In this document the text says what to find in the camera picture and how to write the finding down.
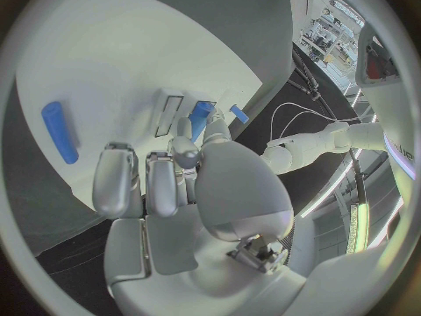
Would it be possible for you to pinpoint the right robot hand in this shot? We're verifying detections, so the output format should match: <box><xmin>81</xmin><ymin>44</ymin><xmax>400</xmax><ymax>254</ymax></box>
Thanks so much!
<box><xmin>90</xmin><ymin>114</ymin><xmax>309</xmax><ymax>316</ymax></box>

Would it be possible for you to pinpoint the blue plug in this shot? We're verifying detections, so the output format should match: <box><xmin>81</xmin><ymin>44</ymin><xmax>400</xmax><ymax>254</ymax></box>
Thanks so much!
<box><xmin>229</xmin><ymin>104</ymin><xmax>250</xmax><ymax>124</ymax></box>

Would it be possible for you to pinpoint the thick blue cylinder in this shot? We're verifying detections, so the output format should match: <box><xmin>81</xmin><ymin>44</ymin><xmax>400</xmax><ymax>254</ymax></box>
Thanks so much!
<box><xmin>187</xmin><ymin>100</ymin><xmax>217</xmax><ymax>143</ymax></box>

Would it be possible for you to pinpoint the white task board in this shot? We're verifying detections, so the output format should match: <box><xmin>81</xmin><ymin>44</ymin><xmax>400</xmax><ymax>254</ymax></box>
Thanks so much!
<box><xmin>6</xmin><ymin>0</ymin><xmax>296</xmax><ymax>258</ymax></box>

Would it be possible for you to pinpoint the glowing light bar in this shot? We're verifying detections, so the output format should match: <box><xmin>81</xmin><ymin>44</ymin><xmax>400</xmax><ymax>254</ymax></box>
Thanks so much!
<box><xmin>345</xmin><ymin>202</ymin><xmax>370</xmax><ymax>254</ymax></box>

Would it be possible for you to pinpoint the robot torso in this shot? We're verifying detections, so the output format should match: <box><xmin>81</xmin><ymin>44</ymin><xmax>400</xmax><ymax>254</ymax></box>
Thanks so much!
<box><xmin>354</xmin><ymin>23</ymin><xmax>417</xmax><ymax>181</ymax></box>

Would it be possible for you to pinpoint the long blue cylinder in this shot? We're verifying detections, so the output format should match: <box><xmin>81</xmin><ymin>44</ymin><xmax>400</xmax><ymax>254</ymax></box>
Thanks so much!
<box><xmin>40</xmin><ymin>100</ymin><xmax>81</xmax><ymax>166</ymax></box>

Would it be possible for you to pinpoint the white cable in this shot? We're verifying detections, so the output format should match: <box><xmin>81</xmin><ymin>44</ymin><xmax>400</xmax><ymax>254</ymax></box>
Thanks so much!
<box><xmin>281</xmin><ymin>110</ymin><xmax>363</xmax><ymax>139</ymax></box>
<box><xmin>269</xmin><ymin>102</ymin><xmax>363</xmax><ymax>141</ymax></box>

